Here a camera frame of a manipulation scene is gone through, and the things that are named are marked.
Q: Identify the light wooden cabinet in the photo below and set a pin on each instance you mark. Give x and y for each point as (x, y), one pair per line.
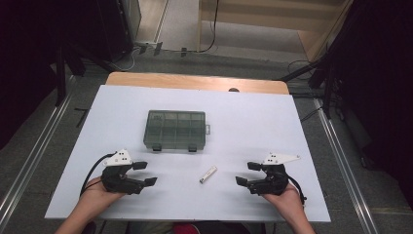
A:
(253, 22)

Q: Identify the black curtain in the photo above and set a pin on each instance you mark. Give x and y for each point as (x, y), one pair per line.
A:
(383, 81)
(26, 65)

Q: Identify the dark round table grommet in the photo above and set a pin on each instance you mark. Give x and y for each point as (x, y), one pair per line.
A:
(233, 90)

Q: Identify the black metal stand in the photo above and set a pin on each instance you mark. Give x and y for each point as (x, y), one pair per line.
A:
(328, 97)
(60, 84)

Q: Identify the aluminium floor rail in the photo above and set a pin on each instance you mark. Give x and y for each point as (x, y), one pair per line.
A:
(344, 172)
(32, 159)

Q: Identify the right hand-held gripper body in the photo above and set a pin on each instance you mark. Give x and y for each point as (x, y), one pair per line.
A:
(272, 182)

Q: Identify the person's right hand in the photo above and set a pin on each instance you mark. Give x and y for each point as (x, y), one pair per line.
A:
(287, 203)

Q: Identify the person's left hand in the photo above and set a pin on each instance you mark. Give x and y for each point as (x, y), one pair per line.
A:
(94, 196)

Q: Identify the white table board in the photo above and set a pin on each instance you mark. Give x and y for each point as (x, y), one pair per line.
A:
(246, 130)

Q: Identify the grey translucent compartment box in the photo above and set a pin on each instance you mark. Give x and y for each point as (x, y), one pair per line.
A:
(175, 130)

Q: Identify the white power strip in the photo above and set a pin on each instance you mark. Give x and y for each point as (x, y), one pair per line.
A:
(144, 43)

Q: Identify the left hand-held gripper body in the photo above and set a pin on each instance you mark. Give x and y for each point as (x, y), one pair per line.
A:
(117, 182)

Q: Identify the small white stick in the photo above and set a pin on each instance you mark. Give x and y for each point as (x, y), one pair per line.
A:
(208, 174)

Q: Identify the dark cabinet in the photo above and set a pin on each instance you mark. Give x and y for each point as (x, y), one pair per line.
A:
(113, 29)

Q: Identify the person's clothing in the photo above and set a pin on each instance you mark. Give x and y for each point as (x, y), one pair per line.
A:
(185, 229)

